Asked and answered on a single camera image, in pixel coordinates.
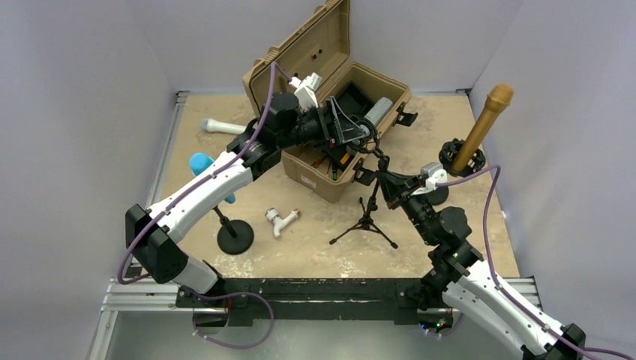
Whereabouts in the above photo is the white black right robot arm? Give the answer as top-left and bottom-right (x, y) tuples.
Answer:
(377, 171), (586, 359)

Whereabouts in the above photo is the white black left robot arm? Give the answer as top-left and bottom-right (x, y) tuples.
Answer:
(124, 92), (356, 307)

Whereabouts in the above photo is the white plastic faucet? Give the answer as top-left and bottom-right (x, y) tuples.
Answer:
(265, 208), (301, 239)

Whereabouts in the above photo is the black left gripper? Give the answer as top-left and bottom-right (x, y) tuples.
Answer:
(277, 97), (365, 152)

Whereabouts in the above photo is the yellow handle screwdriver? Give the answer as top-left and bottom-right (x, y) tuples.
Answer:
(340, 153), (351, 165)

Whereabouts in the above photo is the grey plastic bit box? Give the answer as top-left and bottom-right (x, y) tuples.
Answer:
(364, 97), (394, 128)

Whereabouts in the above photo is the blue microphone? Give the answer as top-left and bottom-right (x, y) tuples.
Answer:
(188, 152), (236, 204)

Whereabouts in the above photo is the black mounting base plate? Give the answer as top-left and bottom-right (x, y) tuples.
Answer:
(175, 277), (457, 332)

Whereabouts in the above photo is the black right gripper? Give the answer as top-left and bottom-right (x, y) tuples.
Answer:
(375, 168), (437, 245)

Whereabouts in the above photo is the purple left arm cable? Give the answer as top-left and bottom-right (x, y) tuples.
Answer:
(117, 61), (299, 286)

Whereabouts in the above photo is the red handle tool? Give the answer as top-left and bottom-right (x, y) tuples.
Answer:
(311, 157), (325, 169)

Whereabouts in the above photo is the black tool tray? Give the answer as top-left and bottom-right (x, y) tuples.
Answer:
(336, 81), (374, 116)

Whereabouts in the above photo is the tan plastic tool case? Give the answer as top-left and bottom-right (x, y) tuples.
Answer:
(228, 1), (416, 203)

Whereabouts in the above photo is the gold microphone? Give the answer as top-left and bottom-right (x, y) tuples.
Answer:
(451, 83), (515, 176)

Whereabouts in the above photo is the black tripod shock mount stand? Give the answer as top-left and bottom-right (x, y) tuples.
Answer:
(328, 119), (399, 249)

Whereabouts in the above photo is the black round-base clip stand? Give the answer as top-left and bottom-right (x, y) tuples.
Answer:
(213, 206), (254, 255)

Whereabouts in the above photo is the white mesh-head microphone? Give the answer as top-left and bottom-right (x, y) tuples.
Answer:
(201, 118), (246, 135)

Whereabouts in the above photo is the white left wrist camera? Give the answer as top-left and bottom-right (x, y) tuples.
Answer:
(289, 73), (323, 111)

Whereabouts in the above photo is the black round-base shock mount stand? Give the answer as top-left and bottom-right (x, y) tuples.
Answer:
(422, 139), (487, 207)

